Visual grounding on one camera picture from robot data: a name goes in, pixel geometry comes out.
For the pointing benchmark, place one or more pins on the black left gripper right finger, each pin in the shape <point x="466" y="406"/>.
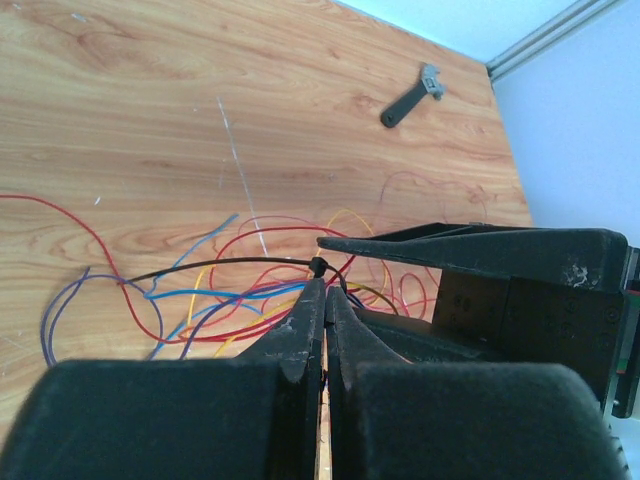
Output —
<point x="391" y="419"/>

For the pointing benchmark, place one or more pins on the black zip tie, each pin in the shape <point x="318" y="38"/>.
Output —
<point x="316" y="263"/>

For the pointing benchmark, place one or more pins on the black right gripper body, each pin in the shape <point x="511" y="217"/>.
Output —
<point x="594" y="333"/>

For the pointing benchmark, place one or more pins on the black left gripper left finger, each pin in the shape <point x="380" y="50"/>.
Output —
<point x="254" y="416"/>

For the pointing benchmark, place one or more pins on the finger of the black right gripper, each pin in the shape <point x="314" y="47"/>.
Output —
<point x="592" y="259"/>

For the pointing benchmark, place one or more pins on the adjustable wrench black handle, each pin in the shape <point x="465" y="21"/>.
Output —
<point x="427" y="84"/>

